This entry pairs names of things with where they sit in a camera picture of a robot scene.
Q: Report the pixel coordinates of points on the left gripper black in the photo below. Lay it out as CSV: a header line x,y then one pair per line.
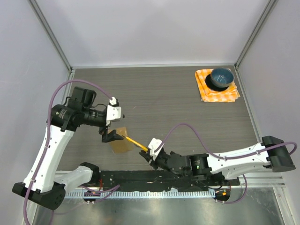
x,y
108,137

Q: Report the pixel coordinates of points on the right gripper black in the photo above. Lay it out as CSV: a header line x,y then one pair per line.
x,y
150,160

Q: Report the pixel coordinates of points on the yellow utility knife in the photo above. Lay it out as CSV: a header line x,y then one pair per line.
x,y
137,144

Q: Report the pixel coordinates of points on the brown cardboard express box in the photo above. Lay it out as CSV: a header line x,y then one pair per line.
x,y
121,146

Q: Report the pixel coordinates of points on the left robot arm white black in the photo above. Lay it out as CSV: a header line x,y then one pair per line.
x,y
41,186

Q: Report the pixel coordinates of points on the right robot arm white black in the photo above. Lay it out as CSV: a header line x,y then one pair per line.
x,y
270,153

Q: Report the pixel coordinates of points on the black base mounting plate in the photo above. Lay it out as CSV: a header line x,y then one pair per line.
x,y
154,181

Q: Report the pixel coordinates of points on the orange checkered cloth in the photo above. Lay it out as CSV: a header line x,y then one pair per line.
x,y
231,94

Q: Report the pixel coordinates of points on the blue ceramic bowl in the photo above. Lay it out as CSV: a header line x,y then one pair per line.
x,y
222,77

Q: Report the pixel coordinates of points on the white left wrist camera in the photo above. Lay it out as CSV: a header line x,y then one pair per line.
x,y
112,108

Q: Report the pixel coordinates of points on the white slotted cable duct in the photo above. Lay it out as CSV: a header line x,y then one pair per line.
x,y
173,193

